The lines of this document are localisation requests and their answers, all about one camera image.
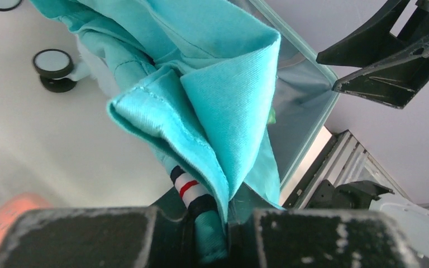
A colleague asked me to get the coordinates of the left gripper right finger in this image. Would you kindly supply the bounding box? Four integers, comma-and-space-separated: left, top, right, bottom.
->
229, 209, 419, 267

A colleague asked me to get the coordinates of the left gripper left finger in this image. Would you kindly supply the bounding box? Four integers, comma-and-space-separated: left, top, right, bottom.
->
0, 206, 196, 267

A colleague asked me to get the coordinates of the teal shirt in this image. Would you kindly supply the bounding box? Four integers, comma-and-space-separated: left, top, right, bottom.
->
33, 1, 281, 265

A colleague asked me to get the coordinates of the light blue ribbed suitcase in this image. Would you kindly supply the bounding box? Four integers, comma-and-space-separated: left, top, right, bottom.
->
0, 0, 340, 191

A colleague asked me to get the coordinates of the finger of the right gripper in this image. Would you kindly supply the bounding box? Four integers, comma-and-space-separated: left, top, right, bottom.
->
316, 0, 422, 68
333, 33, 429, 109

